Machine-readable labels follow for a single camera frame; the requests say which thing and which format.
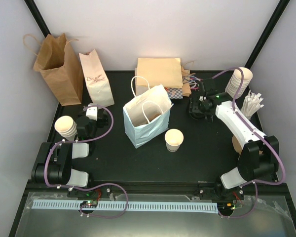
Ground brown pulp cup carrier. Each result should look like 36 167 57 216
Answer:
133 111 163 127

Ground single white paper cup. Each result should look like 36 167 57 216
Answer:
165 129 184 152

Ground light blue paper bag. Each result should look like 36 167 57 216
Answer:
123 83 173 149

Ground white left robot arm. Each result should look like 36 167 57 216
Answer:
31 104 113 197

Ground paper cup near left arm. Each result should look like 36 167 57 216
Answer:
54 116 77 141

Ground left stack black lids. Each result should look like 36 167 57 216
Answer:
187 98 205 120

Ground pink cream paper bag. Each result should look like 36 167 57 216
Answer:
79 49 114 107

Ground stack of white paper cups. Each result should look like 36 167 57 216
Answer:
225 67 253 99

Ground bundle of white straws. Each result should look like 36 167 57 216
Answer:
241 91 264 119

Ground flat tan paper bag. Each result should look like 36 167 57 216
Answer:
135 58 183 96

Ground brown kraft paper bag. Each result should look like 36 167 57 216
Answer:
23 33 84 106

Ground small lit circuit board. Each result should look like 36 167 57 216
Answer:
80 200 98 208

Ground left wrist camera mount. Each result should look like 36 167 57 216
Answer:
83 103 98 121

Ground flat bags with coloured handles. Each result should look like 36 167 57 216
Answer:
181 61 203 97

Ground light blue slotted cable duct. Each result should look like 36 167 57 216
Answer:
32 199 218 214

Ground black right frame post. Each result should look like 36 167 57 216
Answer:
245 0 290 69

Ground black frame post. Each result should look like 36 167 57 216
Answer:
24 0 51 37
245 0 290 69

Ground black left frame post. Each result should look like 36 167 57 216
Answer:
24 0 51 37

